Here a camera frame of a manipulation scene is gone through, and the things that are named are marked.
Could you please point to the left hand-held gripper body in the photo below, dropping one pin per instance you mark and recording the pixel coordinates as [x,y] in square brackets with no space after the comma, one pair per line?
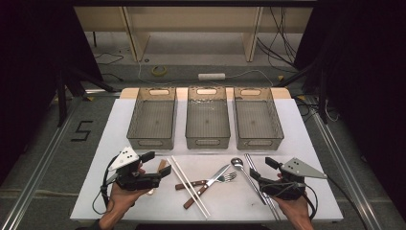
[126,159]

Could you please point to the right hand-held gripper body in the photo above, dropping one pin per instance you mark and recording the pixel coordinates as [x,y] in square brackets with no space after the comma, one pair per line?
[300,168]

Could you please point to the metal chopstick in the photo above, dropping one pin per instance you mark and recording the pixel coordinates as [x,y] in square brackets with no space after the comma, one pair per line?
[249,163]
[252,162]

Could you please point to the metal spoon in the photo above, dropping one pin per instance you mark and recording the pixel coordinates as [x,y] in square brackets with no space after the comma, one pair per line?
[236,162]

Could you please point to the white chopstick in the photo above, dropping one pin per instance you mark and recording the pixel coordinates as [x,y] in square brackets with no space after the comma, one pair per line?
[191,186]
[186,188]

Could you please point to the smoky transparent plastic bin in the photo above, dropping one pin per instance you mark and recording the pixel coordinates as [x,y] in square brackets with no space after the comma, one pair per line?
[257,119]
[207,119]
[153,119]

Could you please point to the person's right hand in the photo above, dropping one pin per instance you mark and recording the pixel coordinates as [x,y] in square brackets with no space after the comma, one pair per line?
[295,207]

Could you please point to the person's left hand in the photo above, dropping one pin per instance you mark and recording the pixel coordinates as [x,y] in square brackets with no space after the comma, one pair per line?
[123,199]

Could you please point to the yellow floor tape piece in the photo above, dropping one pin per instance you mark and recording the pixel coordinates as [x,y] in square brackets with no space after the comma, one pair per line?
[89,98]
[281,77]
[301,97]

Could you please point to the black stand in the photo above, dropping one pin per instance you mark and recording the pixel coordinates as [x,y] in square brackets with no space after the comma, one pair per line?
[323,96]
[61,96]

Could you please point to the yellow tape roll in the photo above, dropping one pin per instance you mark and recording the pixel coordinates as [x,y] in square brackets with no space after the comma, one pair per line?
[153,71]

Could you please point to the white power strip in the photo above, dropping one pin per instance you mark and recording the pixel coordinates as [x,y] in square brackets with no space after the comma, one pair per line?
[211,76]

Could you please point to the black curtain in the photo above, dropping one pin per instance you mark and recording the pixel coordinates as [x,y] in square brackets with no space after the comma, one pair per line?
[367,64]
[32,64]

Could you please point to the light wooden shelf unit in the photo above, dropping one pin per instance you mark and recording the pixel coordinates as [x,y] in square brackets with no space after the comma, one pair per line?
[191,19]

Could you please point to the metal floor rail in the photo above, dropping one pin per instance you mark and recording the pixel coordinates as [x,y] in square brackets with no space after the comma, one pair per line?
[41,163]
[348,172]

